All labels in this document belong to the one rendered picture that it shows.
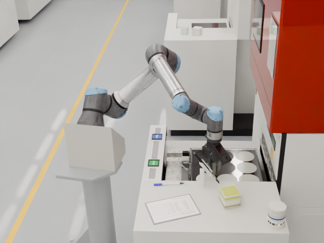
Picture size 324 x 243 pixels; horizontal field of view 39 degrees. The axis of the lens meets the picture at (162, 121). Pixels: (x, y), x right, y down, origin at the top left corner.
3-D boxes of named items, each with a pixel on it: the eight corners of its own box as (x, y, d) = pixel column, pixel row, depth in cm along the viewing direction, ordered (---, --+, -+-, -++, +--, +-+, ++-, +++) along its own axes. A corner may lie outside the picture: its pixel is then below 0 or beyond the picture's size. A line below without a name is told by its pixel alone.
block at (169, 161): (182, 162, 246) (182, 157, 245) (181, 165, 243) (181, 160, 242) (167, 161, 247) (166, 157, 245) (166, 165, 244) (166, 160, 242)
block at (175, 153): (182, 154, 253) (182, 149, 252) (182, 157, 250) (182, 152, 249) (167, 154, 254) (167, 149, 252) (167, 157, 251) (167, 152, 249)
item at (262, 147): (262, 152, 259) (263, 137, 254) (274, 201, 220) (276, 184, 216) (258, 152, 259) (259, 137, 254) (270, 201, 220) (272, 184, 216)
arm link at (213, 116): (213, 102, 220) (227, 108, 215) (212, 123, 225) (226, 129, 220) (202, 108, 215) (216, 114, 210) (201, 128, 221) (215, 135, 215)
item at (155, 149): (167, 145, 273) (166, 124, 266) (162, 205, 224) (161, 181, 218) (151, 145, 273) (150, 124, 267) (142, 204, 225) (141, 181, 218)
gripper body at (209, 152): (213, 151, 233) (214, 130, 228) (224, 159, 227) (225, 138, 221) (201, 156, 230) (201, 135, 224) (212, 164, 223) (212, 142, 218)
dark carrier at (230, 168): (255, 150, 251) (255, 149, 251) (263, 188, 221) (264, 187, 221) (191, 150, 253) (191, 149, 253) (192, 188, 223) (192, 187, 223)
